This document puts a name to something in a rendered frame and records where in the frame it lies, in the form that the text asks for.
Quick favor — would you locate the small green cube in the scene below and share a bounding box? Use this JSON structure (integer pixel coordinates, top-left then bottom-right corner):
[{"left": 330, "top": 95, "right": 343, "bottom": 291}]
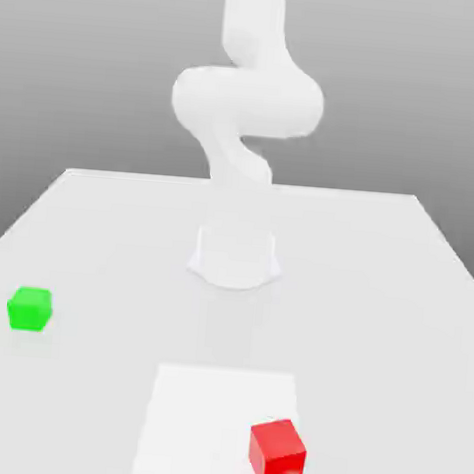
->
[{"left": 4, "top": 284, "right": 55, "bottom": 334}]

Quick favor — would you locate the small red cube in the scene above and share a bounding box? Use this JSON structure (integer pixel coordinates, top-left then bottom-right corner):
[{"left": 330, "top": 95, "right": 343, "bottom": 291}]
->
[{"left": 246, "top": 415, "right": 311, "bottom": 474}]

